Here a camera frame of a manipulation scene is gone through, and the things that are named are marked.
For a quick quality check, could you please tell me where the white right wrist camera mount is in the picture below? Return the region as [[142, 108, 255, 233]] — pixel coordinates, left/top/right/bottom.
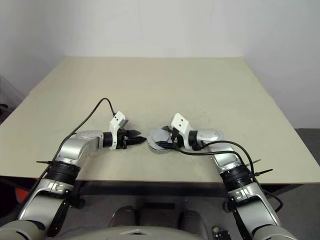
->
[[171, 112, 192, 151]]

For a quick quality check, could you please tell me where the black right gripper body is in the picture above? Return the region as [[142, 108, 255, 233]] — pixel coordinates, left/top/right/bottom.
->
[[170, 129, 182, 149]]

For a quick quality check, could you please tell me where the dark rounded shape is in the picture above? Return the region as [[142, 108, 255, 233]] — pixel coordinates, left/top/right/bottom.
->
[[111, 205, 141, 229]]

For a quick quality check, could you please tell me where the orange object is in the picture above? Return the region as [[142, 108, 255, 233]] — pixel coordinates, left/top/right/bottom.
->
[[14, 188, 29, 204]]

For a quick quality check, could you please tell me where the blurry grey-blue round object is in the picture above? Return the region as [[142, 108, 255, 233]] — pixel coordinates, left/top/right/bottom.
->
[[147, 125, 175, 151]]

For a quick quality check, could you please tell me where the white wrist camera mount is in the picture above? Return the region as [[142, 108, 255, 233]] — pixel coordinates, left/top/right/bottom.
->
[[171, 112, 192, 151], [109, 111, 126, 151]]

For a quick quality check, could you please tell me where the black table frame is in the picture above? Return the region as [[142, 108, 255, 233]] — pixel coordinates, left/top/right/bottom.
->
[[0, 176, 320, 198]]

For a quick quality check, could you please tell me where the small black and cream device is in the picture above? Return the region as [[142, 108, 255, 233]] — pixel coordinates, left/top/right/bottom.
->
[[211, 225, 231, 240]]

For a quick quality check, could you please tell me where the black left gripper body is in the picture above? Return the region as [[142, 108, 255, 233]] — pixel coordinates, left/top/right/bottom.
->
[[117, 128, 131, 150]]

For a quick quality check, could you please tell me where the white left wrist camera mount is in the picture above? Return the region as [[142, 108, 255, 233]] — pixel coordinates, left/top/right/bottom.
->
[[109, 111, 126, 151]]

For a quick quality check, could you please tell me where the grey robot torso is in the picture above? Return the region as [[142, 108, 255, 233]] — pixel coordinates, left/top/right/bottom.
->
[[0, 219, 305, 240]]

